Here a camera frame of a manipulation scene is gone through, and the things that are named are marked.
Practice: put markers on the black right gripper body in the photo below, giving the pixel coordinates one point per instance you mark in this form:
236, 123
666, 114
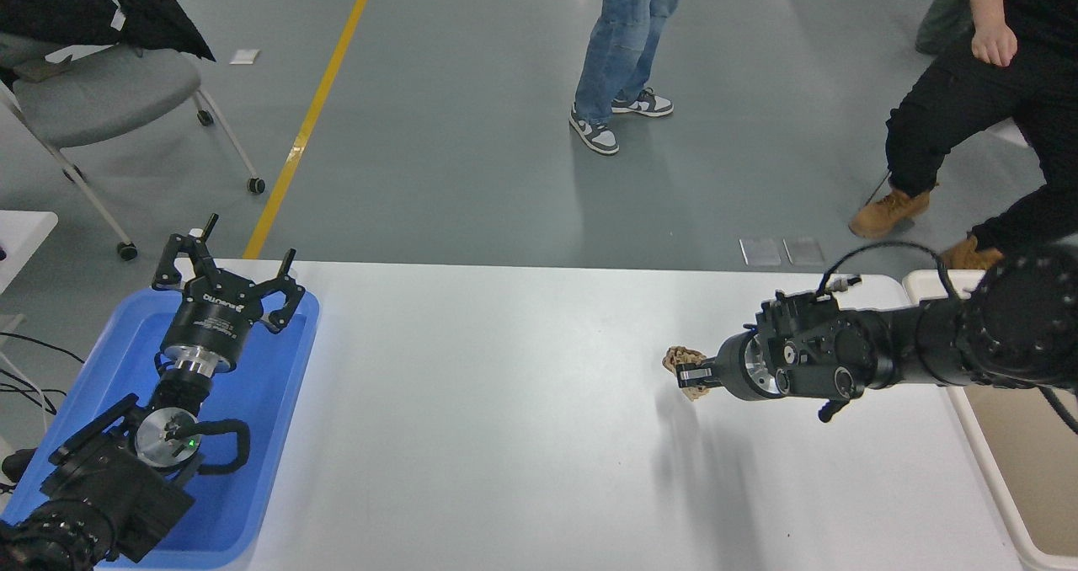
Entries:
731, 373

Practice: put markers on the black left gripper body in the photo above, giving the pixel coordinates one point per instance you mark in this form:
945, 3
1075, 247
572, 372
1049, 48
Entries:
210, 322

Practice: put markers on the tan paper ball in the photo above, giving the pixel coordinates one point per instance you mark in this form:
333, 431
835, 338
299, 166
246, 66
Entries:
682, 358

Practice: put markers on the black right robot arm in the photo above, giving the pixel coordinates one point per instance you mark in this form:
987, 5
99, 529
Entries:
926, 344

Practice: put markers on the person's forearm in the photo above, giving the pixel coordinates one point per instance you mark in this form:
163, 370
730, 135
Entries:
987, 2

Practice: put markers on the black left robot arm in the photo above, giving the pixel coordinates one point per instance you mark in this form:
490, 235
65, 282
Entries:
101, 487

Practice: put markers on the person's hand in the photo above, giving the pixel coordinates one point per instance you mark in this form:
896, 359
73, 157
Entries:
995, 47

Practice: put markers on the blue plastic tray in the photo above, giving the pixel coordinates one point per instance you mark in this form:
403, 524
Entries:
269, 386

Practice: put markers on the clear floor plate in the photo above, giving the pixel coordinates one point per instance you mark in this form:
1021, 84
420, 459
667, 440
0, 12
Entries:
804, 251
760, 252

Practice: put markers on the white side table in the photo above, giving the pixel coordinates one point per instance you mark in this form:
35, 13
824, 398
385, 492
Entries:
21, 238

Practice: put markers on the grey wheeled chair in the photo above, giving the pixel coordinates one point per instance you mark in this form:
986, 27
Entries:
101, 95

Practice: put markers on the white paper scrap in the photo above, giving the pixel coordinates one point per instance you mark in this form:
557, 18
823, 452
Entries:
244, 56

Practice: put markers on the black floor object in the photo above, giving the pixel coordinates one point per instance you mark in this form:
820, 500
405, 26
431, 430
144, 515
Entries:
18, 463

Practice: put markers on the white paper sheet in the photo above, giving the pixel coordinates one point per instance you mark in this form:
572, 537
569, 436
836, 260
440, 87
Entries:
80, 51

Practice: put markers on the brown cardboard piece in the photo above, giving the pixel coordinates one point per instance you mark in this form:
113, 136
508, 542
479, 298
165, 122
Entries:
38, 68

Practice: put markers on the black jacket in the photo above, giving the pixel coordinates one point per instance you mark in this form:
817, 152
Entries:
76, 2

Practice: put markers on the large pale bin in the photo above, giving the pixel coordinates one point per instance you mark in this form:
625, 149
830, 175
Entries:
1036, 487

